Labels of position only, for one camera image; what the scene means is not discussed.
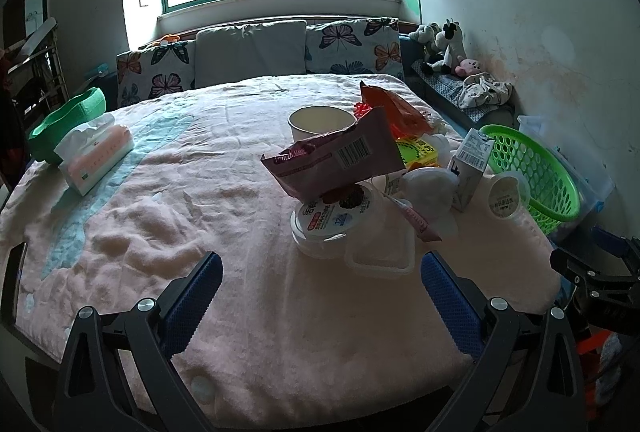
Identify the small yogurt cup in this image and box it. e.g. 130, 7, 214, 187
484, 171, 530, 221

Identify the white milk carton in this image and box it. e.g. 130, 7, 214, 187
448, 129, 495, 212

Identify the pink straw wrapper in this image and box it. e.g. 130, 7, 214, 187
382, 194, 442, 242

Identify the clear plastic tray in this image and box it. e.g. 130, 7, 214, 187
345, 211, 416, 279

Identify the lime juice plastic bottle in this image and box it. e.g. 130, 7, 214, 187
396, 134, 451, 170

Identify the round lidded food container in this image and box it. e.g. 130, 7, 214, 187
290, 183, 385, 260

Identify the red snack bag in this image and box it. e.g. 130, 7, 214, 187
357, 81, 434, 140

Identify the maroon snack bag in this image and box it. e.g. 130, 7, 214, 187
260, 107, 404, 202

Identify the white paper cup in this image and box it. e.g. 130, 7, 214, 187
288, 106, 356, 142

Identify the white tissue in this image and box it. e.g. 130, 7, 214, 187
400, 166, 459, 221

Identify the red plastic stool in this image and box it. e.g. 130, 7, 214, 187
577, 330, 622, 407

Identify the clear storage box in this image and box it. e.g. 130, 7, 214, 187
518, 114, 615, 240

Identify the green plastic basket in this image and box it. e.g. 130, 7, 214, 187
480, 124, 582, 236

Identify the crumpled patterned cloth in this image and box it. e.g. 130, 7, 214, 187
458, 72, 513, 109

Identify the pink tissue pack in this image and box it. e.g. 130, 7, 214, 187
54, 112, 134, 196

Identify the green plastic tub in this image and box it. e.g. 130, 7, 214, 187
27, 88, 106, 166

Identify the pink plush toy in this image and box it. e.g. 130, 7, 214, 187
454, 58, 484, 79

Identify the cow plush toy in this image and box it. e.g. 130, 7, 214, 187
421, 19, 466, 76

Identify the grey plush toy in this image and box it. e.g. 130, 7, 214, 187
409, 22, 442, 56

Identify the left butterfly cushion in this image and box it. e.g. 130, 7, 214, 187
116, 40, 195, 107

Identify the butterfly cushion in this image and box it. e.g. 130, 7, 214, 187
116, 40, 195, 107
305, 17, 404, 80

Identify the dark wooden shelf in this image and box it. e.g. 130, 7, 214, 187
1, 0, 70, 126

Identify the right butterfly cushion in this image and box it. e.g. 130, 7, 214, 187
305, 17, 404, 80

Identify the grey plain cushion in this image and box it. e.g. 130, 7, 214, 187
194, 20, 307, 88

